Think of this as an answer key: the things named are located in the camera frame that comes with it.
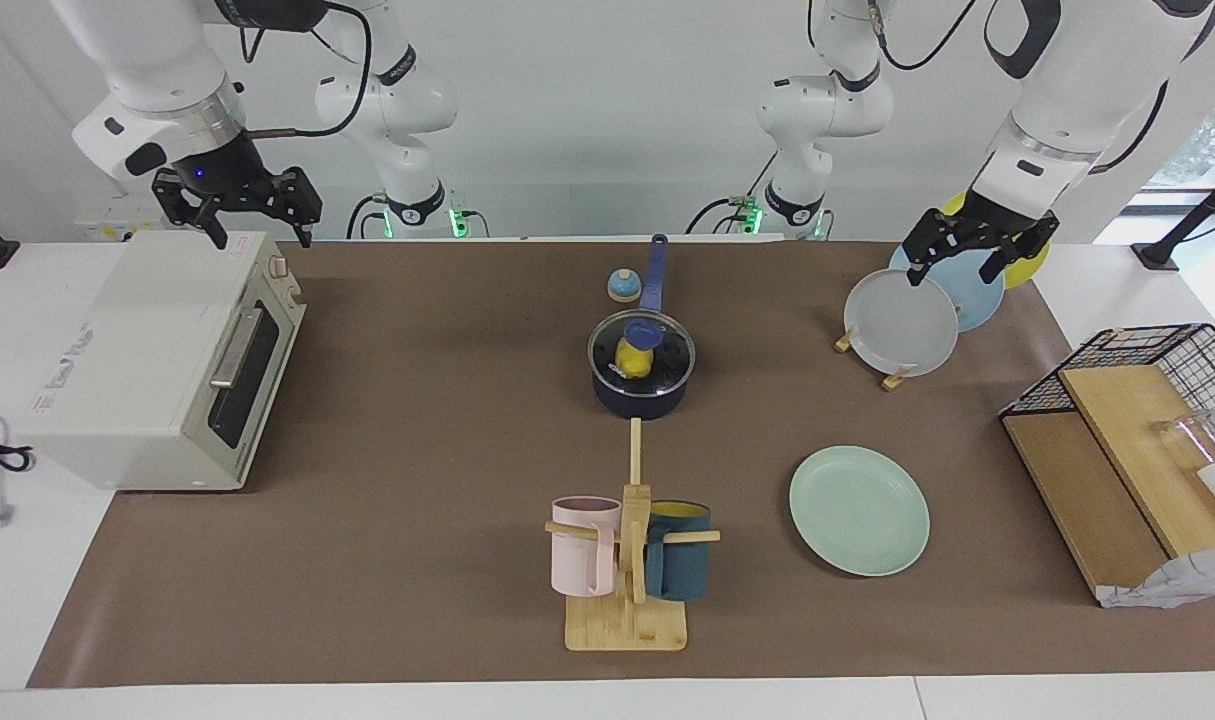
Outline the glass lid with blue knob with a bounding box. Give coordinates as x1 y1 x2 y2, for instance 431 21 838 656
587 309 697 397

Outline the yellow plate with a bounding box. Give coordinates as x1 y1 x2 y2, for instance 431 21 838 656
942 192 1052 290

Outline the light blue plate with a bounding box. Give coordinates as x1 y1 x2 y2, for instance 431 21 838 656
889 240 1006 333

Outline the grey plate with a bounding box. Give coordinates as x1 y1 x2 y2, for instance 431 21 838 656
844 268 960 378

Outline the wooden plate rack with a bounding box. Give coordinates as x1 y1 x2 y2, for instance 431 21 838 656
834 325 915 392

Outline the light green plate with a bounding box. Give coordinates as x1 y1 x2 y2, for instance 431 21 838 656
789 445 931 578

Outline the beige toaster oven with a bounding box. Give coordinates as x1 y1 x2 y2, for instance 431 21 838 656
17 230 308 492

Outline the black desk stand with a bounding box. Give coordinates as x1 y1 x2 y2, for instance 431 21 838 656
1131 160 1215 272

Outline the wooden board stand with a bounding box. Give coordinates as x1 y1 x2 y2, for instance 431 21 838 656
1059 364 1215 559

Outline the brown wooden board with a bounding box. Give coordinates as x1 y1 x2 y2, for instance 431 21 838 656
1002 412 1170 602

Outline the clear glass cup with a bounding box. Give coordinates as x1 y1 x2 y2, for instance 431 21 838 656
1153 408 1215 473

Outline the brown table mat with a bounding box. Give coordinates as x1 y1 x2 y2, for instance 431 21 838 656
27 240 1215 689

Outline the white marbled cloth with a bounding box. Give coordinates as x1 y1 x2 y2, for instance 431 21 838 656
1097 543 1215 610

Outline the dark teal mug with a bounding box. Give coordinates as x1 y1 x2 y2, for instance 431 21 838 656
645 500 713 602

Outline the pink mug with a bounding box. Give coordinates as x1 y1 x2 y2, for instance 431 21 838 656
551 496 623 598

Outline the wooden mug tree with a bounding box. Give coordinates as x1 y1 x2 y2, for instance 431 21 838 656
545 418 721 653

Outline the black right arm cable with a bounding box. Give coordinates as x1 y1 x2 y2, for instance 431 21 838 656
237 0 374 139

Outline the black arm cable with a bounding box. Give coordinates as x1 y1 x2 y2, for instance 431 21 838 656
805 0 1170 176
237 0 374 139

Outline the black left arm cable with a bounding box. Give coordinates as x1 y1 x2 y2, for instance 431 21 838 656
805 0 1170 176

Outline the black wire basket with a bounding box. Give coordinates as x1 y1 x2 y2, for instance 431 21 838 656
999 323 1215 463

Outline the black pot with blue handle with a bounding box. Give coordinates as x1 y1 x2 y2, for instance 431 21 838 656
587 234 697 422

